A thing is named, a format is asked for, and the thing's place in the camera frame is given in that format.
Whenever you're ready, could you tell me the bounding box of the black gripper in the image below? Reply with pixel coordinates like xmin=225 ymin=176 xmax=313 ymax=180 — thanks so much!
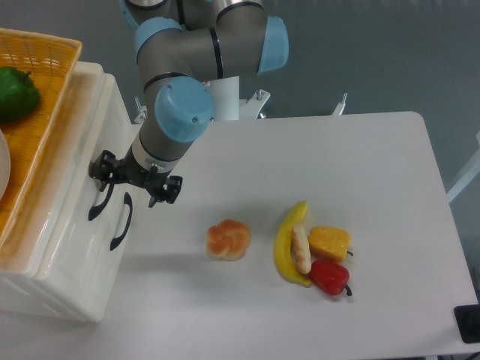
xmin=88 ymin=150 xmax=183 ymax=208

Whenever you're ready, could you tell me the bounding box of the black top drawer handle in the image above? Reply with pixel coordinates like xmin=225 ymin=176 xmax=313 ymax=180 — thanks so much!
xmin=88 ymin=183 xmax=114 ymax=221

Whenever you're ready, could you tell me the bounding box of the black drawer handle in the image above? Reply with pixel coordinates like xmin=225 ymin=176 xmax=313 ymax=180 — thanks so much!
xmin=88 ymin=183 xmax=114 ymax=221
xmin=109 ymin=192 xmax=134 ymax=251

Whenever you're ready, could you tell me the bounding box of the white drawer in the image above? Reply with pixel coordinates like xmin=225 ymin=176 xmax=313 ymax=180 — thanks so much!
xmin=34 ymin=74 xmax=138 ymax=322

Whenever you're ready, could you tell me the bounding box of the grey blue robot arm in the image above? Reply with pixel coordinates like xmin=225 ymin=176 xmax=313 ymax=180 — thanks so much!
xmin=88 ymin=1 xmax=290 ymax=205

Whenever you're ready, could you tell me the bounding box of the white plastic drawer cabinet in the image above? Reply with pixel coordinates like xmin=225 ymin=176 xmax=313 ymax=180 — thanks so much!
xmin=1 ymin=62 xmax=139 ymax=322

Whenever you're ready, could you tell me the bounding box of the toy bread roll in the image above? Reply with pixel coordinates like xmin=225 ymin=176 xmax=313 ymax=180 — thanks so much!
xmin=205 ymin=219 xmax=251 ymax=261

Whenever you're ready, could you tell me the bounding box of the white plate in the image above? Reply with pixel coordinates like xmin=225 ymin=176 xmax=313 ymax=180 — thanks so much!
xmin=0 ymin=132 xmax=11 ymax=198

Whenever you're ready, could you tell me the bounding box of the green toy bell pepper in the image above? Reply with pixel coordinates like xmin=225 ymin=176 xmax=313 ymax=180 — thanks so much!
xmin=1 ymin=66 xmax=41 ymax=123

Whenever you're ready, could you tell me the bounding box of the orange woven basket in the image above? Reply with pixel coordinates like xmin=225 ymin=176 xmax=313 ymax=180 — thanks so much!
xmin=1 ymin=28 xmax=83 ymax=247

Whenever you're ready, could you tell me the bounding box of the yellow toy banana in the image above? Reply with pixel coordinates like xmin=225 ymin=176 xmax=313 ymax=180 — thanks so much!
xmin=273 ymin=200 xmax=312 ymax=288

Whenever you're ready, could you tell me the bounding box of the toy baguette stick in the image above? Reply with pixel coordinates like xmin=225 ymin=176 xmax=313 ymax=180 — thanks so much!
xmin=292 ymin=223 xmax=311 ymax=275

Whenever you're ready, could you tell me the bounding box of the yellow toy bell pepper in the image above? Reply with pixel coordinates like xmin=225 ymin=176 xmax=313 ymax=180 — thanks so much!
xmin=307 ymin=226 xmax=351 ymax=263

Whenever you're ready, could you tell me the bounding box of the red toy bell pepper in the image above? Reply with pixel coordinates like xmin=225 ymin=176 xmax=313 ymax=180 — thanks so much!
xmin=309 ymin=259 xmax=353 ymax=296

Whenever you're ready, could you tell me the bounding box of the black device at edge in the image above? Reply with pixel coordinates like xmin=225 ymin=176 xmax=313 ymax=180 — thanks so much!
xmin=454 ymin=304 xmax=480 ymax=344

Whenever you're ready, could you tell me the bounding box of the black lower drawer handle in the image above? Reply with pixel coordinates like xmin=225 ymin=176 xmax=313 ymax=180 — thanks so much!
xmin=109 ymin=192 xmax=134 ymax=251

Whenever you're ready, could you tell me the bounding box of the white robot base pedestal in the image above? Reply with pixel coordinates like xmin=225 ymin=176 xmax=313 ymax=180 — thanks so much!
xmin=204 ymin=76 xmax=240 ymax=122

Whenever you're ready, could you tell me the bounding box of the white frame bracket right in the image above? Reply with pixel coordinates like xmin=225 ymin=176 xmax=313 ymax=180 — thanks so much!
xmin=332 ymin=92 xmax=348 ymax=116

